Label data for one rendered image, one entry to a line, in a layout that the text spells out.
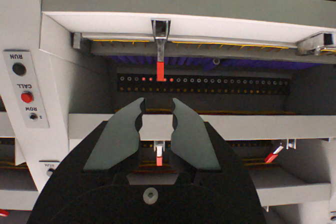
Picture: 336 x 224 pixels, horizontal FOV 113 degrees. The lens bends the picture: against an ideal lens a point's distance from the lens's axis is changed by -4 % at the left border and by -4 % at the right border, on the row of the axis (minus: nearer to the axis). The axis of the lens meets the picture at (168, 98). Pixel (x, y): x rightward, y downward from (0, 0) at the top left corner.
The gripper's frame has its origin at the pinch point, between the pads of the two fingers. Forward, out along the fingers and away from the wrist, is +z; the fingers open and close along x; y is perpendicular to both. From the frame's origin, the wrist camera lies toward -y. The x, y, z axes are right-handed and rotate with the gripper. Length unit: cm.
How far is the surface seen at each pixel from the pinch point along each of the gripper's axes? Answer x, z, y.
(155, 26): -0.7, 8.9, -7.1
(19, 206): -31.6, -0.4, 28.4
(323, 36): 25.8, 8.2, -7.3
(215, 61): 12.0, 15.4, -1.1
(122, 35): -6.6, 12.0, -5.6
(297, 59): 28.9, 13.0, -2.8
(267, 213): 41, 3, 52
